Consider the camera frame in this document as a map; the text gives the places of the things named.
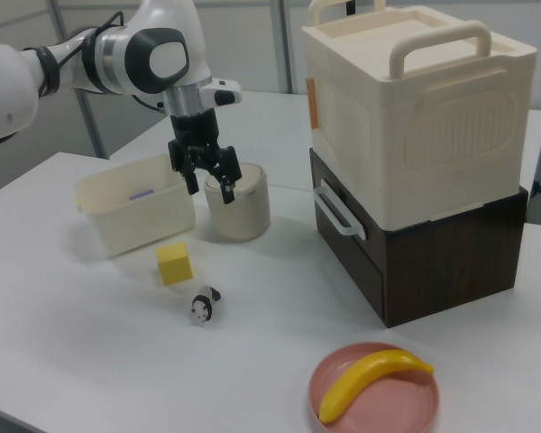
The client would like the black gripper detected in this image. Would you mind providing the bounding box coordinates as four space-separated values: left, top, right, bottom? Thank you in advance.
167 111 243 206

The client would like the small panda toy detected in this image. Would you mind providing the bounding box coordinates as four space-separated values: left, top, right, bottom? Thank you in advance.
189 284 222 327

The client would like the dark wood drawer cabinet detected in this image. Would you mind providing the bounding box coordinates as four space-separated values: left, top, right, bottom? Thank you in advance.
308 147 530 328

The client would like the yellow toy banana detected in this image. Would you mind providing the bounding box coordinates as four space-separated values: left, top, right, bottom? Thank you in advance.
318 348 435 425

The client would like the cream lidded trash can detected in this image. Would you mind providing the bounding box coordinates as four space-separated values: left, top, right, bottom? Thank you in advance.
203 162 271 241

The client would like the cream open plastic bin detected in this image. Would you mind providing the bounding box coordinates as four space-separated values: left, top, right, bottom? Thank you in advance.
74 152 197 259

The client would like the yellow cube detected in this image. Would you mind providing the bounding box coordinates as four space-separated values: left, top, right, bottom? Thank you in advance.
156 242 194 286

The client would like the orange latch on storage box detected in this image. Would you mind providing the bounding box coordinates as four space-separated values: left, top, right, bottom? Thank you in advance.
307 77 319 132

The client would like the clear tray with pen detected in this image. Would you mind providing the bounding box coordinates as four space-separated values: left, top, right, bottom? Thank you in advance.
312 178 368 241

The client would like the pink plate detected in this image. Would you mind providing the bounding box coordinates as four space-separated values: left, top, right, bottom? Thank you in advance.
308 341 442 433

